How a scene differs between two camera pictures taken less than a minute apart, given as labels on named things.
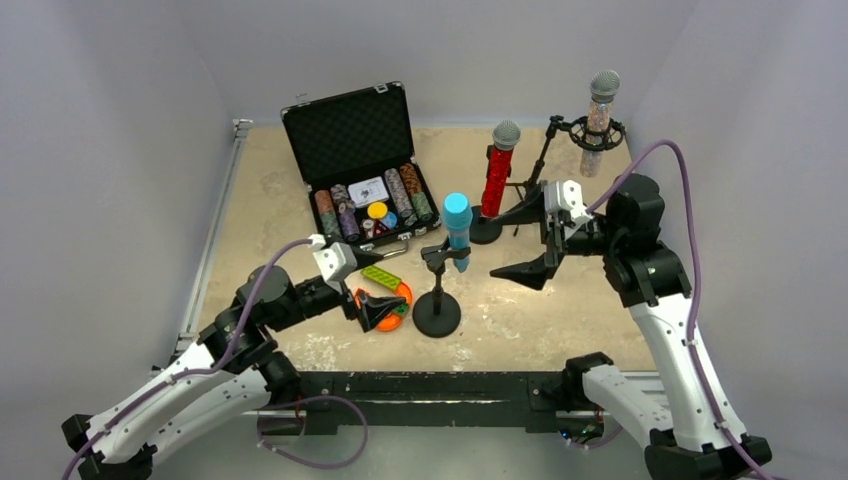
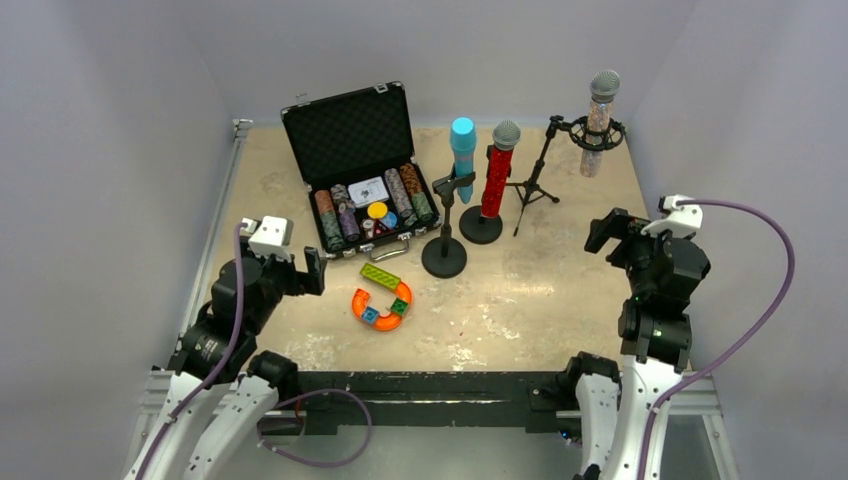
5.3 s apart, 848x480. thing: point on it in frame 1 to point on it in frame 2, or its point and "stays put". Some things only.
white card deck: [368, 191] stays put
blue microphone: [457, 213] to [463, 144]
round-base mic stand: [482, 230] stays put
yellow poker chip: [377, 210] stays put
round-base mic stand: [437, 313] to [445, 257]
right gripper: [554, 234] to [618, 234]
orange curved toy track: [391, 321] stays put
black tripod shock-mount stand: [578, 131] stays put
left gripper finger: [373, 308] to [316, 271]
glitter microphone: [603, 88] stays put
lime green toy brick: [391, 281] stays put
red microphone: [505, 135] stays put
